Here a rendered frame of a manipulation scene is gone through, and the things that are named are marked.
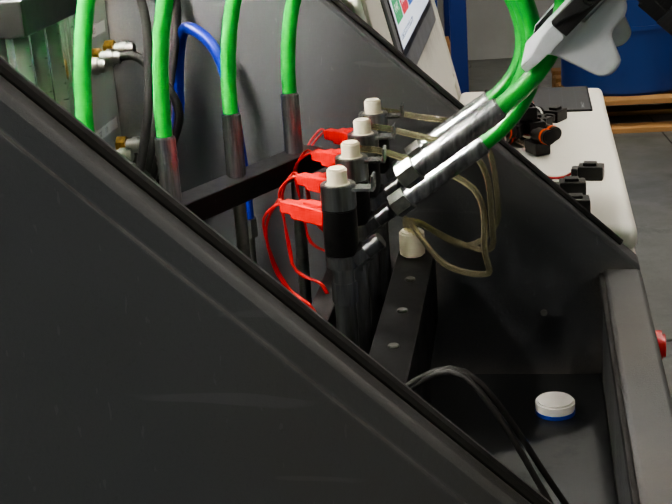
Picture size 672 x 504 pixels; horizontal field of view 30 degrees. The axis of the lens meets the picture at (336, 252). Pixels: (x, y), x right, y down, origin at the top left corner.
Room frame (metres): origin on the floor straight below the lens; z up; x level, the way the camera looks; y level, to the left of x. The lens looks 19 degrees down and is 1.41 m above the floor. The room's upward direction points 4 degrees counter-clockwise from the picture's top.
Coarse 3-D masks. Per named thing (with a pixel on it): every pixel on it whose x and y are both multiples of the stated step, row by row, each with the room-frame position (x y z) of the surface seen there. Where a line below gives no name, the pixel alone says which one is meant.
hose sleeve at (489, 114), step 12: (480, 108) 0.92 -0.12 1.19; (492, 108) 0.92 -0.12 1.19; (468, 120) 0.92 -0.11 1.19; (480, 120) 0.92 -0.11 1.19; (492, 120) 0.92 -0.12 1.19; (456, 132) 0.92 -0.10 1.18; (468, 132) 0.92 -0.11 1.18; (480, 132) 0.92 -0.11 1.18; (432, 144) 0.93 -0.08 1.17; (444, 144) 0.92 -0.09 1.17; (456, 144) 0.92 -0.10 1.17; (468, 144) 0.92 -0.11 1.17; (420, 156) 0.93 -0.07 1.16; (432, 156) 0.92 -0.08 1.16; (444, 156) 0.92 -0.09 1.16; (420, 168) 0.92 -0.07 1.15; (432, 168) 0.93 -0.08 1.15
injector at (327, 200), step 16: (320, 192) 0.94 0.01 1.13; (336, 192) 0.93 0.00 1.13; (352, 192) 0.94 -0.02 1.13; (336, 208) 0.93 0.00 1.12; (352, 208) 0.94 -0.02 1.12; (336, 224) 0.93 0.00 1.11; (352, 224) 0.93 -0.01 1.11; (336, 240) 0.93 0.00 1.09; (352, 240) 0.93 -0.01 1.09; (368, 240) 0.94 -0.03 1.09; (384, 240) 0.94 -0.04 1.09; (336, 256) 0.93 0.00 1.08; (352, 256) 0.94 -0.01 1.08; (368, 256) 0.93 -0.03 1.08; (336, 272) 0.94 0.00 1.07; (352, 272) 0.94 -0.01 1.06; (336, 288) 0.94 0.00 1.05; (352, 288) 0.94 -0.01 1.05; (336, 304) 0.94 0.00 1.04; (352, 304) 0.94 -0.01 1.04; (336, 320) 0.94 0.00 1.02; (352, 320) 0.94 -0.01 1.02; (352, 336) 0.94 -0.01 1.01
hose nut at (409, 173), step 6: (402, 162) 0.93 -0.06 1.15; (408, 162) 0.93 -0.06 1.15; (396, 168) 0.93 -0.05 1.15; (402, 168) 0.93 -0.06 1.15; (408, 168) 0.93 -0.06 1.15; (414, 168) 0.93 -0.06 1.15; (396, 174) 0.93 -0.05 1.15; (402, 174) 0.93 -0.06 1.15; (408, 174) 0.93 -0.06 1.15; (414, 174) 0.92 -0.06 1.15; (402, 180) 0.93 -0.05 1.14; (408, 180) 0.93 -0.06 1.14; (414, 180) 0.93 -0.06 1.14; (420, 180) 0.93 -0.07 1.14; (408, 186) 0.93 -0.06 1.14; (414, 186) 0.93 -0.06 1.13
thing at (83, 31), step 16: (80, 0) 0.97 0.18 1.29; (560, 0) 0.91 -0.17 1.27; (80, 16) 0.97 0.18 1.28; (80, 32) 0.97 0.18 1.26; (80, 48) 0.97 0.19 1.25; (80, 64) 0.97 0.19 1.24; (544, 64) 0.91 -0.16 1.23; (80, 80) 0.97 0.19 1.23; (528, 80) 0.91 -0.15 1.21; (80, 96) 0.97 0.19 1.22; (512, 96) 0.92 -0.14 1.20; (80, 112) 0.97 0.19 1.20
